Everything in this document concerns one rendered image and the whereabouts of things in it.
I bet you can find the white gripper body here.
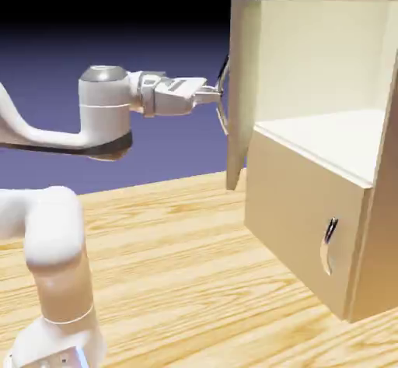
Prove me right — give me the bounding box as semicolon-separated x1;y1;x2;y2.
151;76;208;116

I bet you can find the curved silver door handle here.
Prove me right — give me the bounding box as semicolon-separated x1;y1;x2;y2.
215;55;232;136

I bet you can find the beige cabinet door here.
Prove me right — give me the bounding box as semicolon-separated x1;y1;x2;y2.
225;0;261;191

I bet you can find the beige wooden cabinet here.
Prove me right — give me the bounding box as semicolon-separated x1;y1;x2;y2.
244;0;398;324

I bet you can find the beige cabinet drawer front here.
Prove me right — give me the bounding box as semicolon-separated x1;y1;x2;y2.
244;130;374;321

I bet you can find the curved silver drawer handle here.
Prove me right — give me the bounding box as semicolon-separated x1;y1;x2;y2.
319;216;339;277

